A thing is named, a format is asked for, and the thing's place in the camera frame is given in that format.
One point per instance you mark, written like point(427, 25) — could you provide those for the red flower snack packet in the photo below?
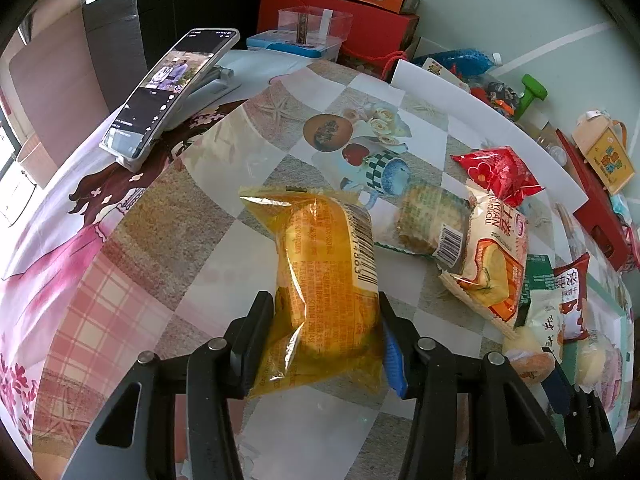
point(500, 170)

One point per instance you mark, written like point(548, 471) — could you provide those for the pale bun clear packet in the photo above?
point(597, 360)

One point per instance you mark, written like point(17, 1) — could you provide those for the smartphone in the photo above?
point(165, 90)

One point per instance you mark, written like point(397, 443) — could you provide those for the yellow cake packet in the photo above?
point(320, 280)

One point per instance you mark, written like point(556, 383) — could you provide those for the black cabinet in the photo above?
point(200, 10)

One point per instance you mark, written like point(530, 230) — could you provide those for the pile of small toys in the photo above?
point(495, 92)

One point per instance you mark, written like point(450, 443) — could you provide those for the clear plastic box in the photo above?
point(310, 25)

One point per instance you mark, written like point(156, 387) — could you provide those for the orange white bread roll packet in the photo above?
point(492, 260)

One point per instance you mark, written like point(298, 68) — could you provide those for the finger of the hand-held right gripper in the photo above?
point(556, 390)

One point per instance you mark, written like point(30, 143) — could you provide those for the pink printed cloth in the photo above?
point(50, 270)

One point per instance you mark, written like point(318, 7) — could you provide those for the green dumbbell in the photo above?
point(532, 91)

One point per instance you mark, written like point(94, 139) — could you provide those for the clear plastic bottle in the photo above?
point(552, 152)

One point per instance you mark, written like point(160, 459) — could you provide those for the yellow card box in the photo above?
point(440, 67)

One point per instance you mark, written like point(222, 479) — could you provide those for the blue white tissue box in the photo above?
point(285, 50)

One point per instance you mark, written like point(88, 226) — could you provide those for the tall red snack packet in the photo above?
point(572, 285)

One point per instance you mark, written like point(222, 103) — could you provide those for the white board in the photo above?
point(475, 115)

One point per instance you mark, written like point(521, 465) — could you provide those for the pale blue cloth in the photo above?
point(260, 66)

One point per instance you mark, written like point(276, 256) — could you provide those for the white phone stand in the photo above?
point(212, 82)

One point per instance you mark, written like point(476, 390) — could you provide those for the clear green cookie packet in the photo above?
point(425, 215)

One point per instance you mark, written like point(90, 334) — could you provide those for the tan cartoon carton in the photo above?
point(607, 160)

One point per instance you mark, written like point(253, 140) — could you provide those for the red gift box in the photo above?
point(592, 210)

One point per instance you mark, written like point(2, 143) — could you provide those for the wet wipes pack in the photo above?
point(619, 207)

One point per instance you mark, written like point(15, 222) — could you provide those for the brown bun clear packet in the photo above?
point(530, 357)

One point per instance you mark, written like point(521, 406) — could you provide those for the blue plastic bottle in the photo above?
point(465, 57)

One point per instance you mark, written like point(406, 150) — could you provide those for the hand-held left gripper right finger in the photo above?
point(395, 365)

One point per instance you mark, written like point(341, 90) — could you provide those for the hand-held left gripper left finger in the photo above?
point(252, 330)

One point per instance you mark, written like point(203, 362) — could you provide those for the green white snack packet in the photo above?
point(540, 280)

